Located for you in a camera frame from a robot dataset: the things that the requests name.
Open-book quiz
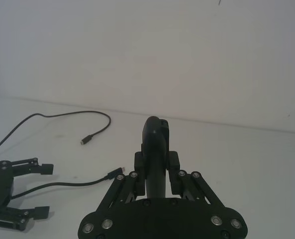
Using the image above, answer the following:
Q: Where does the black handheld device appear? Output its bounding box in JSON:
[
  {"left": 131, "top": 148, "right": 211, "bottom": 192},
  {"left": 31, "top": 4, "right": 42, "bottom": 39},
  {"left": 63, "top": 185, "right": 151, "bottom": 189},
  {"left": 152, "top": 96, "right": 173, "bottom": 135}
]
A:
[{"left": 140, "top": 115, "right": 172, "bottom": 200}]

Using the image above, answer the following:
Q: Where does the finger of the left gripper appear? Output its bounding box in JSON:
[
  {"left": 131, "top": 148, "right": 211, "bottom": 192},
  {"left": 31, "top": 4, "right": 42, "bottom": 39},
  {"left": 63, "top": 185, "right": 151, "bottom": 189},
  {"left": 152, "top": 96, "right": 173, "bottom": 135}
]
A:
[
  {"left": 3, "top": 157, "right": 55, "bottom": 178},
  {"left": 0, "top": 206, "right": 51, "bottom": 232}
]

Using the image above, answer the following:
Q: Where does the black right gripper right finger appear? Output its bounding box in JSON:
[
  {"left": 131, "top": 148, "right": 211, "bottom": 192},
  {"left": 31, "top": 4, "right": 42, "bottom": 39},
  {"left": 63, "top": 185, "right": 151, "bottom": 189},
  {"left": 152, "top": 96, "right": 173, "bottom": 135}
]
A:
[{"left": 168, "top": 151, "right": 227, "bottom": 216}]

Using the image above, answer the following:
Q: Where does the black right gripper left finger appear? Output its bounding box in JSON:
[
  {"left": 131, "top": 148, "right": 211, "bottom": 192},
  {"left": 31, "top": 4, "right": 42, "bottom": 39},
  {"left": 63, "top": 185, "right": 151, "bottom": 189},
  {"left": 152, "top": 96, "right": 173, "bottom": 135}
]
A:
[{"left": 96, "top": 151, "right": 147, "bottom": 215}]

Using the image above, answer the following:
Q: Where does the white table cloth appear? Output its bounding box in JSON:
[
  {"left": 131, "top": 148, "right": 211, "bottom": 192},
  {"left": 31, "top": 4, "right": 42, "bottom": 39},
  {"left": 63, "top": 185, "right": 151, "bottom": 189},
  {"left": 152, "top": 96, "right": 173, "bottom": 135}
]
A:
[{"left": 0, "top": 96, "right": 295, "bottom": 239}]

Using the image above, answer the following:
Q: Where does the black cable with flat plug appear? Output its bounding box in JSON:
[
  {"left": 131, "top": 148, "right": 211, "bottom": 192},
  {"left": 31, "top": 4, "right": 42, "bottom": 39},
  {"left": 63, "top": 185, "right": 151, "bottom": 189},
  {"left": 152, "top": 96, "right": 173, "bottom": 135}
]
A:
[{"left": 10, "top": 166, "right": 127, "bottom": 200}]

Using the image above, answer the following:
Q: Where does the black cable with round plug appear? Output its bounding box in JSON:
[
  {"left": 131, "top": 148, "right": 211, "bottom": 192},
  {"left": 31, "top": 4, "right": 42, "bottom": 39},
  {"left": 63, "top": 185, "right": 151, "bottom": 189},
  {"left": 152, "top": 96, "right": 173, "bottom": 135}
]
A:
[{"left": 0, "top": 110, "right": 112, "bottom": 159}]

